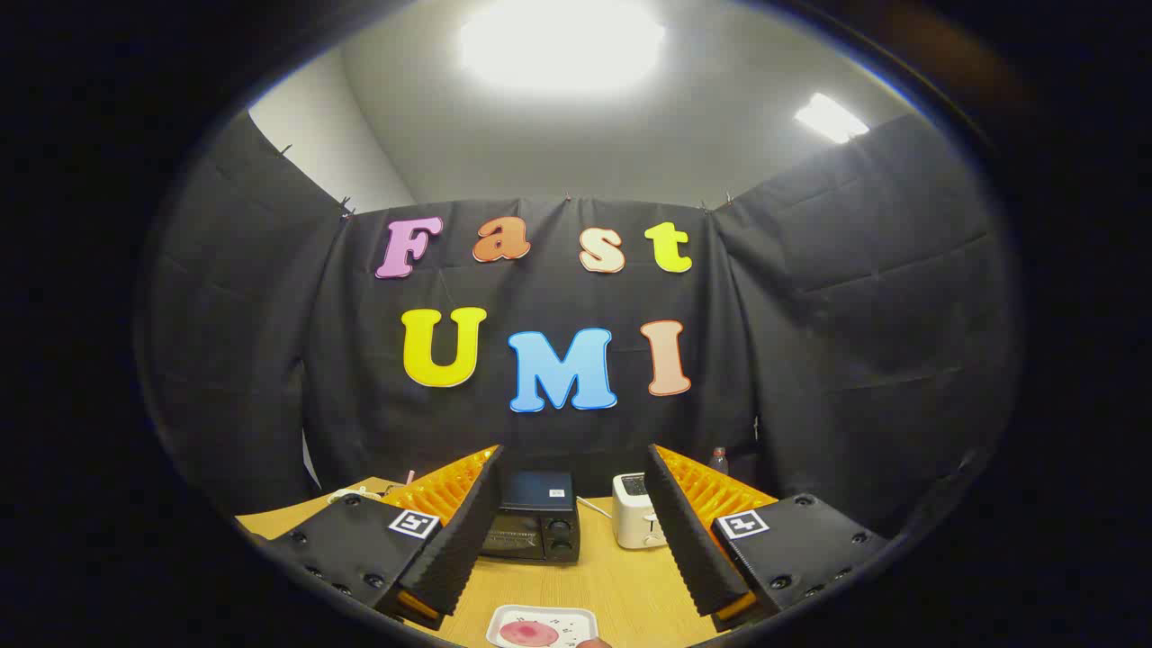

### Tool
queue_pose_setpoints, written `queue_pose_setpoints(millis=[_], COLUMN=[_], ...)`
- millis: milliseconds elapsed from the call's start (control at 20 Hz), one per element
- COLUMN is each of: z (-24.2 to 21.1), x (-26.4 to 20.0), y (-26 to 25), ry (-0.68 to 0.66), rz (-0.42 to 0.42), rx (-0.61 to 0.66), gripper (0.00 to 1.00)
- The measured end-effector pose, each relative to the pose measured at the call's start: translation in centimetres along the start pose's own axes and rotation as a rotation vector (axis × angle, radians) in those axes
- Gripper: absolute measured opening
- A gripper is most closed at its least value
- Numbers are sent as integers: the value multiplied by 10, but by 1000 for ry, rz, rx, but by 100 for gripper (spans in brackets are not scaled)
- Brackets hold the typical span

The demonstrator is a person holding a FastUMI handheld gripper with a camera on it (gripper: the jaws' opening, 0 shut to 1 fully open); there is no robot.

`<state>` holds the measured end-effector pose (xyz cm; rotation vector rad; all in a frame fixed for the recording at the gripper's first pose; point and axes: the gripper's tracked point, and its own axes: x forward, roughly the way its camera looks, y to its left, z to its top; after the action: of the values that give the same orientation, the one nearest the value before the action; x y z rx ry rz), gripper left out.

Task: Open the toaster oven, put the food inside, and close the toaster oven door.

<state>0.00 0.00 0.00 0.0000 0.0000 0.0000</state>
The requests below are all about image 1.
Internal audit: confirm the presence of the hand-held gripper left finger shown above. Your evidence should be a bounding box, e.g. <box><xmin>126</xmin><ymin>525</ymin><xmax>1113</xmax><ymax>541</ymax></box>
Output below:
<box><xmin>261</xmin><ymin>444</ymin><xmax>505</xmax><ymax>631</ymax></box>

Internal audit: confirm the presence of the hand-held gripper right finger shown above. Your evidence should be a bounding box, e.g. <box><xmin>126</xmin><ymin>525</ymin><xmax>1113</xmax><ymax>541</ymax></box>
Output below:
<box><xmin>643</xmin><ymin>444</ymin><xmax>887</xmax><ymax>631</ymax></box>

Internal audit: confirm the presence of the black toaster oven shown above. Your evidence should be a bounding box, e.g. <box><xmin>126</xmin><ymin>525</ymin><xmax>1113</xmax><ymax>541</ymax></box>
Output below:
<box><xmin>480</xmin><ymin>470</ymin><xmax>581</xmax><ymax>565</ymax></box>

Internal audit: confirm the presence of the pink ham slice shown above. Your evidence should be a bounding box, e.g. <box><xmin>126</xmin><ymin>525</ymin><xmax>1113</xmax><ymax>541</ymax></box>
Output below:
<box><xmin>498</xmin><ymin>619</ymin><xmax>561</xmax><ymax>647</ymax></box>

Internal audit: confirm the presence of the white square plate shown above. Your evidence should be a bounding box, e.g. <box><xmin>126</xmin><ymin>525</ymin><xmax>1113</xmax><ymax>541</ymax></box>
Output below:
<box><xmin>486</xmin><ymin>605</ymin><xmax>600</xmax><ymax>648</ymax></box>

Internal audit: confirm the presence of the white bread toaster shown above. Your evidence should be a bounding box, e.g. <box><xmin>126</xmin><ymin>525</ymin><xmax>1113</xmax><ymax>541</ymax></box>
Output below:
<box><xmin>612</xmin><ymin>472</ymin><xmax>669</xmax><ymax>550</ymax></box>

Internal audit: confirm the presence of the small ceiling light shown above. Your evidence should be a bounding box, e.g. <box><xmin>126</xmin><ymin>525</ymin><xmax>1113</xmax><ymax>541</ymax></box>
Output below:
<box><xmin>794</xmin><ymin>92</ymin><xmax>870</xmax><ymax>145</ymax></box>

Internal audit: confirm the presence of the large ceiling light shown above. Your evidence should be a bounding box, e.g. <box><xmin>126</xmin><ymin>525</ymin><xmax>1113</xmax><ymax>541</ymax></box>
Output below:
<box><xmin>459</xmin><ymin>0</ymin><xmax>667</xmax><ymax>95</ymax></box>

